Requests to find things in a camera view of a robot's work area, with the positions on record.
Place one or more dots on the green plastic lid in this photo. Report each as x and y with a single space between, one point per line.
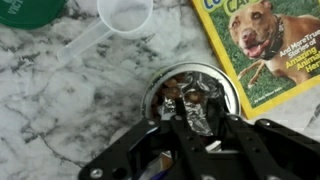
30 16

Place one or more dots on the jar with blue lid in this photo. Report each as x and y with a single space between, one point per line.
160 175

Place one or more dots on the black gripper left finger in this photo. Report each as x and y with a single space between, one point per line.
186 133

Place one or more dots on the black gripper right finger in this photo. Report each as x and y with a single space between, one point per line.
233 133

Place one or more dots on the yellow dog book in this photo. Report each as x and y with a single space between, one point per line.
266 50

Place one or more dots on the clear plastic measuring scoop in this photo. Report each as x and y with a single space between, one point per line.
126 20

